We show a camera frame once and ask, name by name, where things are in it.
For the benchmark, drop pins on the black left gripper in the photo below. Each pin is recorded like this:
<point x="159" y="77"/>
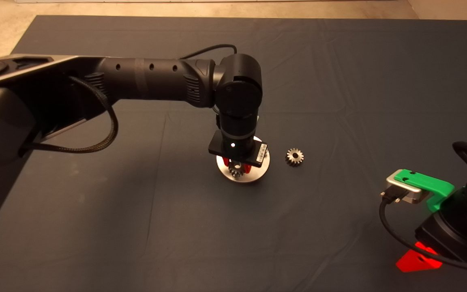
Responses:
<point x="237" y="152"/>

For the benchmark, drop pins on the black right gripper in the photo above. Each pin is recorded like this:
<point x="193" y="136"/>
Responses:
<point x="460" y="227"/>

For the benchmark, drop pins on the small steel spur gear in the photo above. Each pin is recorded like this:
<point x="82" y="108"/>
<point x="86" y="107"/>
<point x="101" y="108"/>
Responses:
<point x="236" y="171"/>
<point x="294" y="157"/>

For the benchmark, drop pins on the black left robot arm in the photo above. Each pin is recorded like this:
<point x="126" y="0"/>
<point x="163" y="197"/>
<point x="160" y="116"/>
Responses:
<point x="156" y="77"/>

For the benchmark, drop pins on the round metal carrier plate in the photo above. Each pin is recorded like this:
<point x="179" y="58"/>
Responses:
<point x="255" y="175"/>

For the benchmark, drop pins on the dark grey table cloth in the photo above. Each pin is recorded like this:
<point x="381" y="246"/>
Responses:
<point x="339" y="81"/>

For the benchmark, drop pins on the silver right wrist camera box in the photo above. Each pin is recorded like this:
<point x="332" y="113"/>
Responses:
<point x="408" y="194"/>

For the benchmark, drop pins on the green right camera mount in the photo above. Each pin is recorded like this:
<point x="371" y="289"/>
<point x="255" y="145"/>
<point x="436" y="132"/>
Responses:
<point x="425" y="182"/>

